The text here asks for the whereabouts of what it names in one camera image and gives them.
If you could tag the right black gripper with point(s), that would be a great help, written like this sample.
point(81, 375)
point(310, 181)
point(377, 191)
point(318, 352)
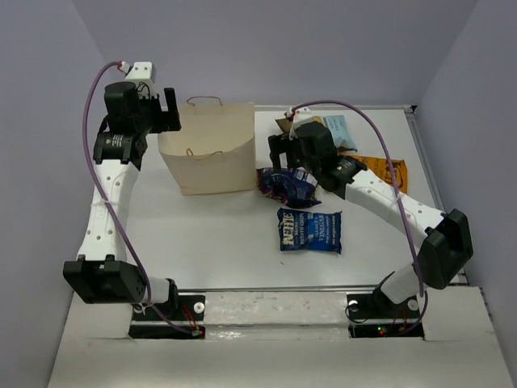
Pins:
point(281, 143)

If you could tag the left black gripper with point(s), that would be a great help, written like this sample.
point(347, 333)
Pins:
point(166, 120)

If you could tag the dark navy snack packet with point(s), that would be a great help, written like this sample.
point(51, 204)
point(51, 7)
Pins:
point(295, 188)

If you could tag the brown snack packet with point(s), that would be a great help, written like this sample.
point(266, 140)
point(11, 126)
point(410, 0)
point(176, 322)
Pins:
point(336, 124)

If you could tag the beige paper bag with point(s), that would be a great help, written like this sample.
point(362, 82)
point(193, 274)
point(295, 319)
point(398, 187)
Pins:
point(214, 152)

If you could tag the blue snack packet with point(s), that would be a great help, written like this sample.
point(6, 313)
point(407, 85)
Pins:
point(300, 230)

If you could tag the orange snack packet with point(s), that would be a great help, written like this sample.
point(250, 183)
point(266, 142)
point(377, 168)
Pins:
point(380, 167)

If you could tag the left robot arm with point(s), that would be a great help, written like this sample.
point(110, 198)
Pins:
point(107, 269)

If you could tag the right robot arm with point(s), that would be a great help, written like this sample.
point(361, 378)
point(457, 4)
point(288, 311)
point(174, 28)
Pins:
point(442, 240)

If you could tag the white front board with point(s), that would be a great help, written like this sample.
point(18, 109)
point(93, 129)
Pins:
point(284, 339)

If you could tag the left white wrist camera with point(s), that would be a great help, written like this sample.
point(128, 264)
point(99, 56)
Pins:
point(142, 74)

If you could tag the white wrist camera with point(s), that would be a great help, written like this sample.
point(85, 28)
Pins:
point(297, 117)
point(142, 74)

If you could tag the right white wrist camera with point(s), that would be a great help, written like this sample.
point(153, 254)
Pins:
point(297, 117)

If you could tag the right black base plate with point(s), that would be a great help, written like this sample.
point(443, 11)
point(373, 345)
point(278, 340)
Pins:
point(367, 321)

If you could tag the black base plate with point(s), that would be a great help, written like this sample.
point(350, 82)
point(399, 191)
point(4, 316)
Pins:
point(367, 321)
point(165, 323)

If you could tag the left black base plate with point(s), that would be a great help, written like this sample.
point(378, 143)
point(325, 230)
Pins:
point(165, 323)

